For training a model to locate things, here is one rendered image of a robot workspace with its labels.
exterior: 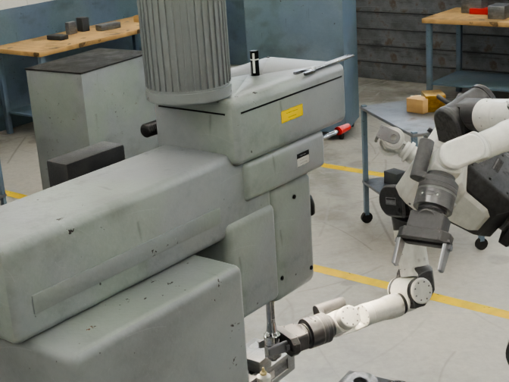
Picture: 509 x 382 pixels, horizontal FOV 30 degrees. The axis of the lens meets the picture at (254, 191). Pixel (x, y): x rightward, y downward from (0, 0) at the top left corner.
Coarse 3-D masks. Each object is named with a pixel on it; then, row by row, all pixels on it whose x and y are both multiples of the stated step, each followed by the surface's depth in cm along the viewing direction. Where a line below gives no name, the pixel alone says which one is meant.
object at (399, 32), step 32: (384, 0) 1058; (416, 0) 1034; (448, 0) 1010; (384, 32) 1070; (416, 32) 1045; (448, 32) 1021; (480, 32) 998; (384, 64) 1082; (416, 64) 1056; (448, 64) 1032; (480, 64) 1009
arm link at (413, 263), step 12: (408, 252) 283; (420, 252) 284; (408, 264) 283; (420, 264) 283; (396, 276) 290; (408, 276) 284; (420, 276) 281; (432, 276) 283; (420, 288) 280; (432, 288) 282; (420, 300) 279
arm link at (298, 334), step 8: (304, 320) 268; (312, 320) 267; (320, 320) 268; (280, 328) 267; (288, 328) 267; (296, 328) 267; (304, 328) 266; (312, 328) 265; (320, 328) 266; (280, 336) 265; (288, 336) 263; (296, 336) 263; (304, 336) 263; (312, 336) 266; (320, 336) 266; (296, 344) 260; (304, 344) 264; (312, 344) 267; (320, 344) 268; (288, 352) 264; (296, 352) 261
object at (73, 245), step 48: (48, 192) 201; (96, 192) 199; (144, 192) 199; (192, 192) 210; (240, 192) 224; (0, 240) 176; (48, 240) 180; (96, 240) 189; (144, 240) 200; (192, 240) 213; (0, 288) 175; (48, 288) 181; (96, 288) 191; (0, 336) 180
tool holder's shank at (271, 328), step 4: (268, 304) 259; (272, 304) 259; (268, 308) 259; (272, 308) 259; (268, 312) 259; (272, 312) 259; (268, 316) 260; (272, 316) 260; (268, 320) 260; (272, 320) 260; (268, 324) 261; (272, 324) 260; (268, 328) 261; (272, 328) 261; (276, 328) 262; (268, 332) 261; (272, 332) 261
